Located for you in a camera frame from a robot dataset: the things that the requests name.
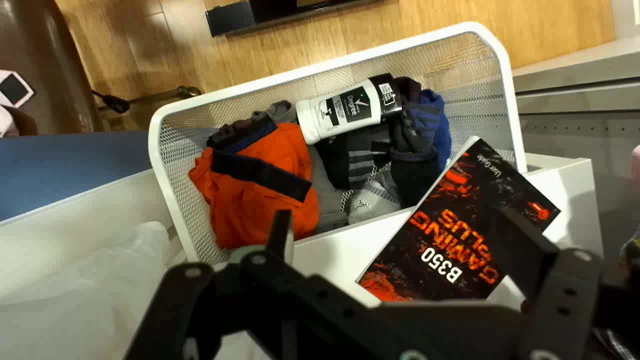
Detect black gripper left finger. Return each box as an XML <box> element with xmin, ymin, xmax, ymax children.
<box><xmin>125</xmin><ymin>262</ymin><xmax>225</xmax><ymax>360</ymax></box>

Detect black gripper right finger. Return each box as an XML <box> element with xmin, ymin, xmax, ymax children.
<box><xmin>495</xmin><ymin>207</ymin><xmax>607</xmax><ymax>360</ymax></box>

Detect black red B350 box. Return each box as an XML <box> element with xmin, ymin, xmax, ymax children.
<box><xmin>356</xmin><ymin>134</ymin><xmax>562</xmax><ymax>306</ymax></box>

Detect white mesh basket drawer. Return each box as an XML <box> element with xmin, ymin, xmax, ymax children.
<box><xmin>147</xmin><ymin>20</ymin><xmax>531</xmax><ymax>267</ymax></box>

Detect clear plastic bag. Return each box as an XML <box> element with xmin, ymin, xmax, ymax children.
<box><xmin>0</xmin><ymin>218</ymin><xmax>186</xmax><ymax>360</ymax></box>

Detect orange garment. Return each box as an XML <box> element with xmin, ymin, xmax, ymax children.
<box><xmin>188</xmin><ymin>123</ymin><xmax>322</xmax><ymax>253</ymax></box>

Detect white wardrobe cabinet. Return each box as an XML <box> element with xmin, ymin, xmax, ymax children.
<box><xmin>0</xmin><ymin>151</ymin><xmax>607</xmax><ymax>360</ymax></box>

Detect blue fabric divider panel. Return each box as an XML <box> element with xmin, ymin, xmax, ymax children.
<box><xmin>0</xmin><ymin>129</ymin><xmax>155</xmax><ymax>224</ymax></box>

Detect light grey garment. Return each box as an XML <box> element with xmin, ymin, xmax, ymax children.
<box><xmin>308</xmin><ymin>158</ymin><xmax>404</xmax><ymax>233</ymax></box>

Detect dark blue garment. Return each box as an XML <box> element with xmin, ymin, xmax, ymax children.
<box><xmin>391</xmin><ymin>79</ymin><xmax>454</xmax><ymax>174</ymax></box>

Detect black grey striped garment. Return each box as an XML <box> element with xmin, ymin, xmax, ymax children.
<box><xmin>315</xmin><ymin>123</ymin><xmax>442</xmax><ymax>209</ymax></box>

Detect white black deodorant stick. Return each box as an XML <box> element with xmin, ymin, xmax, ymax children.
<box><xmin>295</xmin><ymin>73</ymin><xmax>407</xmax><ymax>146</ymax></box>

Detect small white black object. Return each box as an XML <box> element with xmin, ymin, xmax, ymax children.
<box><xmin>0</xmin><ymin>69</ymin><xmax>36</xmax><ymax>110</ymax></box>

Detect black flat base board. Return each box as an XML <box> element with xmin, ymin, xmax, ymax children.
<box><xmin>204</xmin><ymin>0</ymin><xmax>386</xmax><ymax>40</ymax></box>

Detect black floor cable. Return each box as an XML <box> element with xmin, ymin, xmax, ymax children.
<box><xmin>91</xmin><ymin>85</ymin><xmax>204</xmax><ymax>117</ymax></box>

